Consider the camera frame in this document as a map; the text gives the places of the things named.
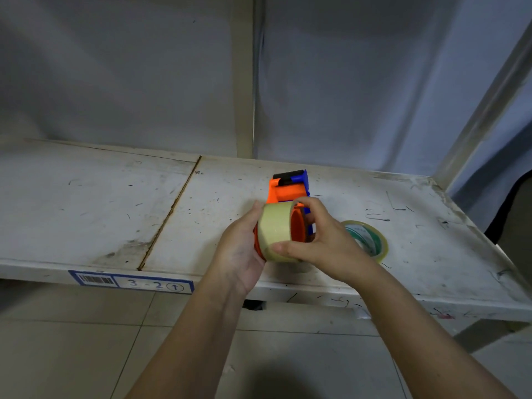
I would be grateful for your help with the person's right hand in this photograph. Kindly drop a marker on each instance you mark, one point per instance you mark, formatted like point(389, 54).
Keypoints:
point(332, 249)

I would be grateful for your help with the person's left hand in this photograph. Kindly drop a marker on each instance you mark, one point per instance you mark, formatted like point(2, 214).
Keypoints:
point(237, 257)

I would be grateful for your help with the person's left thumb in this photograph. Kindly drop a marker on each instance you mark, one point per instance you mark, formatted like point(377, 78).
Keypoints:
point(251, 216)

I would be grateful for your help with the person's right thumb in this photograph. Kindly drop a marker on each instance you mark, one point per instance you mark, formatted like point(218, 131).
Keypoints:
point(289, 250)

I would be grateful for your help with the beige packing tape roll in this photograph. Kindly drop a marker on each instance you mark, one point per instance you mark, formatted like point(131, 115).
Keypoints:
point(276, 228)

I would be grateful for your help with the orange and blue tape dispenser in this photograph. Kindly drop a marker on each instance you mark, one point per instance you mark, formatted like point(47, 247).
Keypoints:
point(289, 189)

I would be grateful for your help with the person's right forearm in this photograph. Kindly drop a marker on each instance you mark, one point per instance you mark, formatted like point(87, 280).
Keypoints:
point(415, 340)

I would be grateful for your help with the person's left forearm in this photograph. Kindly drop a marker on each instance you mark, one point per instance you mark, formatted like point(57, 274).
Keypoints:
point(195, 344)

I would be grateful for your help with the nearly empty green-cored tape roll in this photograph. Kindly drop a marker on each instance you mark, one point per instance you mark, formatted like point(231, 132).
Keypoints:
point(376, 240)

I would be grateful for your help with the blue and white shelf label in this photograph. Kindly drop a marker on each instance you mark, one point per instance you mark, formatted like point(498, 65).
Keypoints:
point(133, 282)

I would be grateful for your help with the grey cloth backdrop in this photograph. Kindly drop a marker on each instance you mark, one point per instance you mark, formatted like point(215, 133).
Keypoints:
point(374, 78)
point(116, 66)

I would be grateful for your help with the cream shelf upright post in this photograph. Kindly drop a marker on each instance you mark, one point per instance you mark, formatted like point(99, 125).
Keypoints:
point(243, 78)
point(478, 120)

